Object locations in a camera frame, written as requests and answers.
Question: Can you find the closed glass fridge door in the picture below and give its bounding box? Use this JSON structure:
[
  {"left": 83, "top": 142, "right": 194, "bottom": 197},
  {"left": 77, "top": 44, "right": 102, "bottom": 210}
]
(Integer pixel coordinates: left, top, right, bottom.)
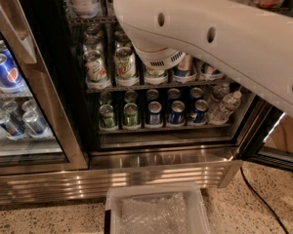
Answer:
[{"left": 0, "top": 0, "right": 88, "bottom": 176}]

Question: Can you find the front middle red bull can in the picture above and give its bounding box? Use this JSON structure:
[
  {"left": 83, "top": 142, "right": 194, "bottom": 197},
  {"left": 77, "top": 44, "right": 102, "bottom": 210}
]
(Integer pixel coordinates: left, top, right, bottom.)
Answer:
[{"left": 199, "top": 63, "right": 224, "bottom": 81}]

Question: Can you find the front left red bull can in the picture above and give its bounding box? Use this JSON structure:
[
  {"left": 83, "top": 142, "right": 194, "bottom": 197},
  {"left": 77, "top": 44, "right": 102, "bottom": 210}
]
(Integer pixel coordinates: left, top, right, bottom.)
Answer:
[{"left": 173, "top": 55, "right": 196, "bottom": 83}]

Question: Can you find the right blue pepsi can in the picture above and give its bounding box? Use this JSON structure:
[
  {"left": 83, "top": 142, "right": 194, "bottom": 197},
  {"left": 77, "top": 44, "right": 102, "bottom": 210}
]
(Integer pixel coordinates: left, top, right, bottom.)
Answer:
[{"left": 188, "top": 99, "right": 209, "bottom": 125}]

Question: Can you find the left green soda can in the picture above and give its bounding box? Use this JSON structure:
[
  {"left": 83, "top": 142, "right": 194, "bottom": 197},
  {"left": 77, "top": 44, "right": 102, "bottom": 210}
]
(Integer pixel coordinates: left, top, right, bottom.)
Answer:
[{"left": 99, "top": 104, "right": 117, "bottom": 131}]

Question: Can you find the black power cable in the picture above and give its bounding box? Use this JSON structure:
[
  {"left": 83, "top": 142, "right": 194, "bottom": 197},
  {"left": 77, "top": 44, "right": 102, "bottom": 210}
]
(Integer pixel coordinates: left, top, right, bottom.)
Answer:
[{"left": 239, "top": 167, "right": 290, "bottom": 234}]

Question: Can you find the front middle 7up can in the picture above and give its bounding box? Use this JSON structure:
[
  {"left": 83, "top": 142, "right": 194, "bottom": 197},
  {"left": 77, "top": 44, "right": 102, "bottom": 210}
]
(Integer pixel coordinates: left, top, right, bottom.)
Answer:
[{"left": 114, "top": 47, "right": 139, "bottom": 87}]

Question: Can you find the clear plastic bin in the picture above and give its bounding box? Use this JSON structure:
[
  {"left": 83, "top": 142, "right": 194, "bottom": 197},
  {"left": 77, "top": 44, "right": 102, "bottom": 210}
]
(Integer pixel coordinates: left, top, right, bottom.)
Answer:
[{"left": 104, "top": 182, "right": 211, "bottom": 234}]

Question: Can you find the right green soda can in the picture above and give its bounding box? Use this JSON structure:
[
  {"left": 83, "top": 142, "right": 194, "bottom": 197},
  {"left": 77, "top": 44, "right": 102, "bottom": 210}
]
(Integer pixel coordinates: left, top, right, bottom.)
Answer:
[{"left": 123, "top": 102, "right": 141, "bottom": 129}]

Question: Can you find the stainless steel fridge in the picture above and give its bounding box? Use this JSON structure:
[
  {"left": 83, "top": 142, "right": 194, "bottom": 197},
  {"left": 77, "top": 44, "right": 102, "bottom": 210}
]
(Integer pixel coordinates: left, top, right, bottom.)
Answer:
[{"left": 0, "top": 0, "right": 293, "bottom": 205}]

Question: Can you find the red bull can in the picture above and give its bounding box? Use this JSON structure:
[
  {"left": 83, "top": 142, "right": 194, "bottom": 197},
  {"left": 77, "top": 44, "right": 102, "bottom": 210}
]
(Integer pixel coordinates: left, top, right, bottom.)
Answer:
[
  {"left": 173, "top": 55, "right": 196, "bottom": 83},
  {"left": 199, "top": 63, "right": 224, "bottom": 81}
]

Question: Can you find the left blue pepsi can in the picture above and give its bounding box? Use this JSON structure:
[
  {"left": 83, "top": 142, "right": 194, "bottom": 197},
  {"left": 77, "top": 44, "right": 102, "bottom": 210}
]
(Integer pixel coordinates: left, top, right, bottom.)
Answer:
[{"left": 146, "top": 101, "right": 162, "bottom": 127}]

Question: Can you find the lower left can behind glass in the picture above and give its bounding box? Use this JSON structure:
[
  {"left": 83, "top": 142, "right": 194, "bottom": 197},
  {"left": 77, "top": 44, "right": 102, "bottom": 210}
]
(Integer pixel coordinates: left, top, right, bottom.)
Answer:
[{"left": 0, "top": 111, "right": 25, "bottom": 138}]

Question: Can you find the lower right can behind glass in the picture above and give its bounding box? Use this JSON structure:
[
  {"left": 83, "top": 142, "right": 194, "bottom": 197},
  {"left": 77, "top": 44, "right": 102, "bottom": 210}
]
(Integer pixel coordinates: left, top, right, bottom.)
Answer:
[{"left": 22, "top": 110, "right": 53, "bottom": 138}]

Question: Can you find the clear water bottle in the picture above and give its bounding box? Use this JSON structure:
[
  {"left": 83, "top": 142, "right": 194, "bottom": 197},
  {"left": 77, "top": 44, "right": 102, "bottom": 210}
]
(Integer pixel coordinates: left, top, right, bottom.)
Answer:
[{"left": 209, "top": 91, "right": 242, "bottom": 125}]

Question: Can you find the bubble wrap sheet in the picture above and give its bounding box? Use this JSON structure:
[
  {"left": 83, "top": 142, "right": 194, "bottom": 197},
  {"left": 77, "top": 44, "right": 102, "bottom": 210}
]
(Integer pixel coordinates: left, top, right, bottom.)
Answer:
[{"left": 120, "top": 192, "right": 188, "bottom": 234}]

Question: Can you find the large pepsi can behind glass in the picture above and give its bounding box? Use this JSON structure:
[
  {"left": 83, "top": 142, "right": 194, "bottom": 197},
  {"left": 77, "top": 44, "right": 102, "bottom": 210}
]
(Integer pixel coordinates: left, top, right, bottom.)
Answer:
[{"left": 0, "top": 54, "right": 25, "bottom": 93}]

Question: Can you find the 7up can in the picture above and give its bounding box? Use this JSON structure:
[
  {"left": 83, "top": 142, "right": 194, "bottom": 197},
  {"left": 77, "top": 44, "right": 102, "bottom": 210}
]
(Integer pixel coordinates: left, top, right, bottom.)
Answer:
[
  {"left": 114, "top": 47, "right": 139, "bottom": 87},
  {"left": 145, "top": 67, "right": 168, "bottom": 85},
  {"left": 83, "top": 50, "right": 110, "bottom": 90}
]

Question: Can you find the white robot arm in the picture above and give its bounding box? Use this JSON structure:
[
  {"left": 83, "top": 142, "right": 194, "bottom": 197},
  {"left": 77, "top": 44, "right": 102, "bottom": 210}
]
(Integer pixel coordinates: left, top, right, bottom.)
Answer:
[{"left": 113, "top": 0, "right": 293, "bottom": 118}]

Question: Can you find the green soda can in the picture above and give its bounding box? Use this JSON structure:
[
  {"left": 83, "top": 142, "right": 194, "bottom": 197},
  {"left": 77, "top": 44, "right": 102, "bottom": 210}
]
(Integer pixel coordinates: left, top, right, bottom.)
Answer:
[
  {"left": 123, "top": 102, "right": 141, "bottom": 129},
  {"left": 99, "top": 104, "right": 117, "bottom": 131}
]

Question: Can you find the blue pepsi can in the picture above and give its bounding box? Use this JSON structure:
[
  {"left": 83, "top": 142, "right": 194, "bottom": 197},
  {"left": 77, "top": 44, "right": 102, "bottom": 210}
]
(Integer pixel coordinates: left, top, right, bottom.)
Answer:
[
  {"left": 167, "top": 100, "right": 185, "bottom": 126},
  {"left": 146, "top": 101, "right": 162, "bottom": 127},
  {"left": 188, "top": 99, "right": 209, "bottom": 125}
]

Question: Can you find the middle blue pepsi can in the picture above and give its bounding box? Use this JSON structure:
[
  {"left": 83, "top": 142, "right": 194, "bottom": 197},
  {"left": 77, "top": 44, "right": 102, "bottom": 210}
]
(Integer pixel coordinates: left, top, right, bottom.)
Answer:
[{"left": 167, "top": 100, "right": 185, "bottom": 126}]

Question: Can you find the front left 7up can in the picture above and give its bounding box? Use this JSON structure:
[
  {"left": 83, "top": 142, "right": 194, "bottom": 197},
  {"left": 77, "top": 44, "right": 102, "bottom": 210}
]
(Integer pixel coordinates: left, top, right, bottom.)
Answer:
[{"left": 83, "top": 50, "right": 110, "bottom": 90}]

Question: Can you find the front right 7up can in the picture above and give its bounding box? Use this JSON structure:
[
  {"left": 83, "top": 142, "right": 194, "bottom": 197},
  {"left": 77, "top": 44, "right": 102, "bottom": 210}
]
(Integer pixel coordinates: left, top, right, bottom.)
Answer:
[{"left": 145, "top": 67, "right": 168, "bottom": 85}]

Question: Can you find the open fridge door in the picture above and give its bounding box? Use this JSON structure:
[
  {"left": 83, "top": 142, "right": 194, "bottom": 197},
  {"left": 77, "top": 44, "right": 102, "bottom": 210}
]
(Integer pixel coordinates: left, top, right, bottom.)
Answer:
[{"left": 239, "top": 107, "right": 293, "bottom": 173}]

